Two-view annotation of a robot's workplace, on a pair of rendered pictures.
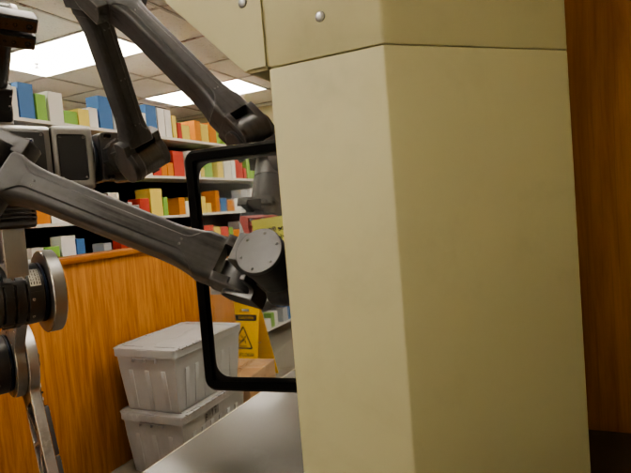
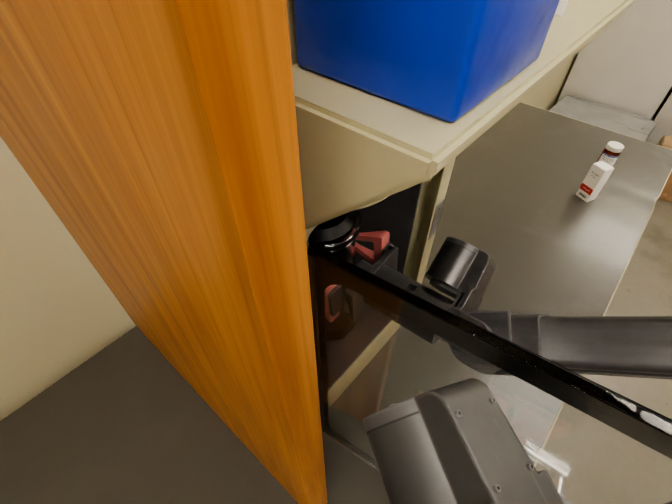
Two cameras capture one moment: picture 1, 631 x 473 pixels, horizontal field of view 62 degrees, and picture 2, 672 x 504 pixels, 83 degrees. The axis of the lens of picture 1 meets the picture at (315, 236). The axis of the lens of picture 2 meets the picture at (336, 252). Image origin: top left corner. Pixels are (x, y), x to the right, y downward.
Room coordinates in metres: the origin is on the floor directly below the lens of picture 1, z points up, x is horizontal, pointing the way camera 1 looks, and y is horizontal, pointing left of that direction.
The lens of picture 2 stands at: (0.97, 0.00, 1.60)
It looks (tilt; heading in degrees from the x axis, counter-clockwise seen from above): 47 degrees down; 196
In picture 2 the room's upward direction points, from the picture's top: straight up
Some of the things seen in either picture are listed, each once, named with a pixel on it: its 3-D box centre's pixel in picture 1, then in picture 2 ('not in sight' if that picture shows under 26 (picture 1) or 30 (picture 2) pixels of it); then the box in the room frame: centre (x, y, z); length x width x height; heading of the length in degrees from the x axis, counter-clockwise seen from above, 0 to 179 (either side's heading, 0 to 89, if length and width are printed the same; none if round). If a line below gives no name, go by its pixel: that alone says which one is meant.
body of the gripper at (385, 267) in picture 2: not in sight; (388, 290); (0.65, -0.02, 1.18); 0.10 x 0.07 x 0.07; 157
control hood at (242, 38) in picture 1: (289, 63); (466, 99); (0.66, 0.01, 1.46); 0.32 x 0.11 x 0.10; 155
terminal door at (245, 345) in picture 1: (281, 267); (433, 443); (0.83, 0.06, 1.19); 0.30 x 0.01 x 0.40; 72
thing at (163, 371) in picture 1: (183, 363); not in sight; (2.85, 0.78, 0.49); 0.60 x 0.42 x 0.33; 155
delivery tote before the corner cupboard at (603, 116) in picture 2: not in sight; (588, 139); (-1.85, 1.04, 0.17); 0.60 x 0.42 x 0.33; 63
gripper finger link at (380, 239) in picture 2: not in sight; (361, 253); (0.59, -0.07, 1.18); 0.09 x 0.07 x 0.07; 67
